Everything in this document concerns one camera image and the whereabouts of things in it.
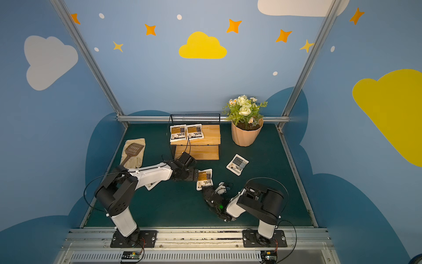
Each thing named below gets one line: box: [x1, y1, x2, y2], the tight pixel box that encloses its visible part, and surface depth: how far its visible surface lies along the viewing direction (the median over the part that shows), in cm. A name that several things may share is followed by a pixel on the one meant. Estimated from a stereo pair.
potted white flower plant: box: [222, 94, 268, 147], surface depth 92 cm
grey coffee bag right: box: [225, 154, 250, 176], surface depth 102 cm
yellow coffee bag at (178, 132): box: [169, 124, 187, 142], surface depth 95 cm
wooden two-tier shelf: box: [169, 113, 222, 161], surface depth 100 cm
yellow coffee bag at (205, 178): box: [196, 168, 214, 191], surface depth 94 cm
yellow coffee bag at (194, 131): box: [185, 123, 205, 141], surface depth 95 cm
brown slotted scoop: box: [119, 142, 145, 166], surface depth 106 cm
